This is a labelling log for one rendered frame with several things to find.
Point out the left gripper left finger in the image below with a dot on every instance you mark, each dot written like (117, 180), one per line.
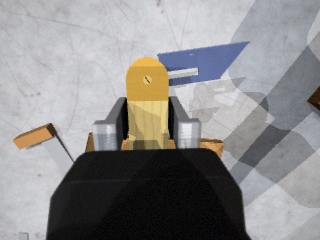
(109, 134)

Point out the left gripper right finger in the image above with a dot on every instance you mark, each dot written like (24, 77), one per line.
(185, 131)

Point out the wooden sliding bevel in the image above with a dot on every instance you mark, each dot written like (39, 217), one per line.
(147, 87)

